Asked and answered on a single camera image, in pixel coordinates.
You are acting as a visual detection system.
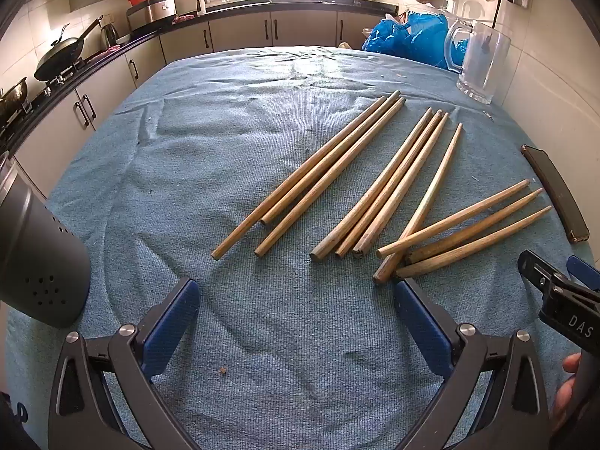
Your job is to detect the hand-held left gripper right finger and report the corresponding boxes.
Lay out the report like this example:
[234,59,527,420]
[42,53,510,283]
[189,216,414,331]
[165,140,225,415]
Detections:
[393,277,551,450]

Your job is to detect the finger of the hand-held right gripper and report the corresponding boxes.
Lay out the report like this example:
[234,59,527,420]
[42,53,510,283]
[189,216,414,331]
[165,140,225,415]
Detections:
[518,249,564,292]
[566,255,600,292]

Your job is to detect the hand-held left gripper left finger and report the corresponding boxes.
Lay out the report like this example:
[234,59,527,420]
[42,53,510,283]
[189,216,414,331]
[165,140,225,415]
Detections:
[48,276,202,450]

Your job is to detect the bunch of wooden chopsticks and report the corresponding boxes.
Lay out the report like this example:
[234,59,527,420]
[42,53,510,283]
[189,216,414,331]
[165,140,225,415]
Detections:
[211,90,553,287]

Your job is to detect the dark grey utensil holder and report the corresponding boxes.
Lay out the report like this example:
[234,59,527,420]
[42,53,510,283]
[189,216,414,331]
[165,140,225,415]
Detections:
[0,150,93,330]

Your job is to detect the person's right hand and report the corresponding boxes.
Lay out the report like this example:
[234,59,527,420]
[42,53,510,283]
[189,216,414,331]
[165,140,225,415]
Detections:
[552,353,584,433]

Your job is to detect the black smartphone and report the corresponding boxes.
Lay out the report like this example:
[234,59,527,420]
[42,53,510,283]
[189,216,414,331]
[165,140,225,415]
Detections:
[521,145,590,244]

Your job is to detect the blue towel tablecloth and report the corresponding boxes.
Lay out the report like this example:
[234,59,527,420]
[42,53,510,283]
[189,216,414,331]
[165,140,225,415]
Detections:
[4,46,596,450]

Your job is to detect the glass beer mug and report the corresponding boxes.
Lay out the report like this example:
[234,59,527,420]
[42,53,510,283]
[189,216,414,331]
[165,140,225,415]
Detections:
[444,19,513,105]

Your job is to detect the blue plastic bag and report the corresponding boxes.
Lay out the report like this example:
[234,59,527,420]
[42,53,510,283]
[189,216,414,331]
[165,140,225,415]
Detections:
[362,11,470,70]

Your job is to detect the gas stove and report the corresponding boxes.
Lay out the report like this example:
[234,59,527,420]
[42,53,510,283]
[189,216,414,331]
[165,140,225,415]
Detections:
[0,58,87,137]

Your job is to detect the steel cooking pot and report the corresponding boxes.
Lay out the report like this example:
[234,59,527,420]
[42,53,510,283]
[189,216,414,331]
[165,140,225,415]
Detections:
[0,77,30,123]

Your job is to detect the black wok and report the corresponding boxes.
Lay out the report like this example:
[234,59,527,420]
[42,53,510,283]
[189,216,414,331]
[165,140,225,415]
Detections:
[34,16,104,82]

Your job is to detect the silver rice cooker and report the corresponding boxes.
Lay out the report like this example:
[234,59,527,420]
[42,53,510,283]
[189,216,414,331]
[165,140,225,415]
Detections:
[126,0,178,33]

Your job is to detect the beige lower cabinets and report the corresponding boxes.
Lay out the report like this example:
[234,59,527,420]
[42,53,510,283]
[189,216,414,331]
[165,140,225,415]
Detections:
[9,7,399,198]

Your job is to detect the black kitchen countertop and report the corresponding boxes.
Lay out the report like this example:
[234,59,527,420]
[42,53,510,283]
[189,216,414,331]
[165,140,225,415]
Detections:
[0,0,399,160]

